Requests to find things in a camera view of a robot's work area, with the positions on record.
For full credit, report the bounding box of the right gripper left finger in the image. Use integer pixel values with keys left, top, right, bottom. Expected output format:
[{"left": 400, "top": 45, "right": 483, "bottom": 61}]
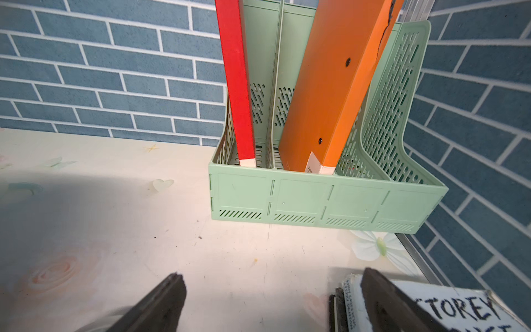
[{"left": 108, "top": 273, "right": 187, "bottom": 332}]

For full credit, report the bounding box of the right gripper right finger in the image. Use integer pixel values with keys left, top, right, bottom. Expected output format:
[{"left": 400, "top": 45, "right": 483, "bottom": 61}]
[{"left": 361, "top": 268, "right": 442, "bottom": 331}]

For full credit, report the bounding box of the treehouse paperback book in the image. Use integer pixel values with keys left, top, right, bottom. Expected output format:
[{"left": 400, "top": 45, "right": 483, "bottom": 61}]
[{"left": 342, "top": 274, "right": 529, "bottom": 331}]

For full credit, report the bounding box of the green plastic file rack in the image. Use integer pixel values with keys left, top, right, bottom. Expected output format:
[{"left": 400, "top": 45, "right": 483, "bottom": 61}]
[{"left": 208, "top": 1, "right": 448, "bottom": 234}]

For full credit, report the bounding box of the orange folder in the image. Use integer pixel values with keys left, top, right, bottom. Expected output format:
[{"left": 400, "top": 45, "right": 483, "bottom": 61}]
[{"left": 279, "top": 0, "right": 403, "bottom": 175}]

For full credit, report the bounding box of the red folder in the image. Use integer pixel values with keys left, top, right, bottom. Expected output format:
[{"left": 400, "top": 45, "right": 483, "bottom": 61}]
[{"left": 215, "top": 0, "right": 257, "bottom": 167}]

